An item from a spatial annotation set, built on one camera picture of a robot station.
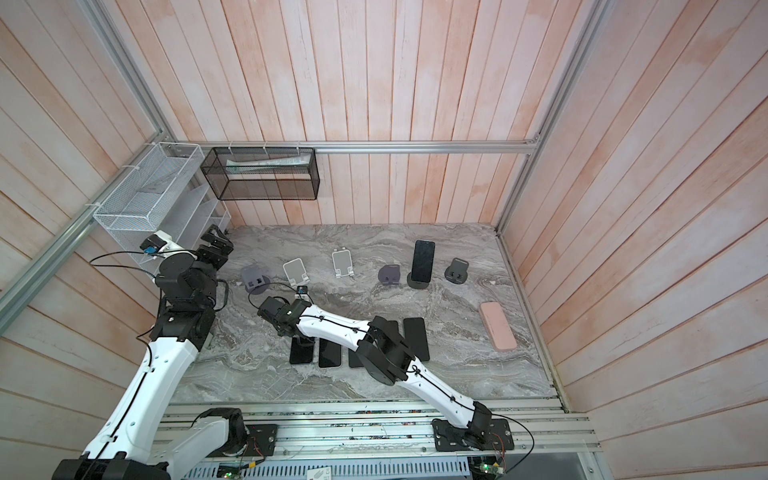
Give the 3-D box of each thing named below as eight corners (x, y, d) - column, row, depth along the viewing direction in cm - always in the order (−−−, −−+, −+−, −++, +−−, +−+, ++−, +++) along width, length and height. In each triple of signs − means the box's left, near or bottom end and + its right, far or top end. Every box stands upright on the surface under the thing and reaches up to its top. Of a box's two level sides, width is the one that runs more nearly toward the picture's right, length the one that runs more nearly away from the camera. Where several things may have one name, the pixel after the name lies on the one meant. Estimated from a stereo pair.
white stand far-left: (294, 290, 105) (287, 274, 97) (289, 280, 107) (282, 264, 100) (310, 282, 107) (305, 266, 99) (304, 273, 109) (299, 256, 102)
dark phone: (410, 286, 106) (414, 261, 95) (412, 265, 112) (416, 239, 101) (429, 288, 105) (435, 263, 94) (429, 267, 111) (435, 241, 100)
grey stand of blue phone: (378, 284, 106) (378, 279, 104) (378, 269, 111) (378, 264, 108) (400, 284, 106) (401, 279, 104) (399, 269, 111) (400, 264, 108)
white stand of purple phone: (336, 279, 108) (333, 268, 103) (332, 257, 114) (330, 246, 109) (354, 275, 109) (353, 264, 104) (350, 254, 115) (348, 243, 110)
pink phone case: (494, 352, 91) (497, 348, 88) (476, 307, 100) (478, 303, 98) (515, 349, 91) (518, 345, 89) (495, 305, 101) (498, 300, 99)
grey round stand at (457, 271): (444, 278, 108) (448, 265, 102) (451, 268, 111) (455, 255, 105) (461, 287, 105) (466, 275, 99) (468, 277, 108) (473, 264, 102)
